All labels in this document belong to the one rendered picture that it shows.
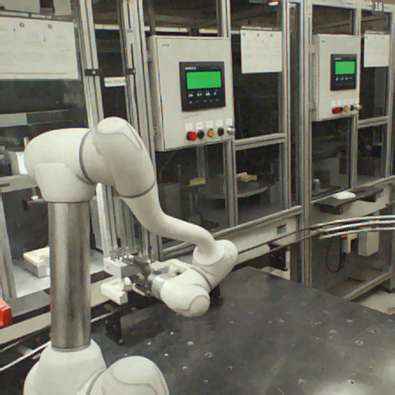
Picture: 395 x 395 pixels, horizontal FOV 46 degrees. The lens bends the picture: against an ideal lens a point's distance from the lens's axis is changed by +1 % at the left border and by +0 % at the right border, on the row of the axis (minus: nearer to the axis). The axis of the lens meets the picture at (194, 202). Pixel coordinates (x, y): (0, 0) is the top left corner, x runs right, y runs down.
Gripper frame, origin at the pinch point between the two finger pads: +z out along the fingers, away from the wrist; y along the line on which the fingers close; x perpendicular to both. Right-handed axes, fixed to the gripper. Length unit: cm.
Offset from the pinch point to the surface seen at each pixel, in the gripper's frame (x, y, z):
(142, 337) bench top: -1.6, -28.1, -2.4
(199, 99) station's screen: -51, 58, 17
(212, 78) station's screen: -59, 67, 17
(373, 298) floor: -217, -96, 23
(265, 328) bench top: -39, -27, -31
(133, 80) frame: -21, 67, 20
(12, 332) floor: 0, -100, 172
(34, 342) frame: 27, -34, 34
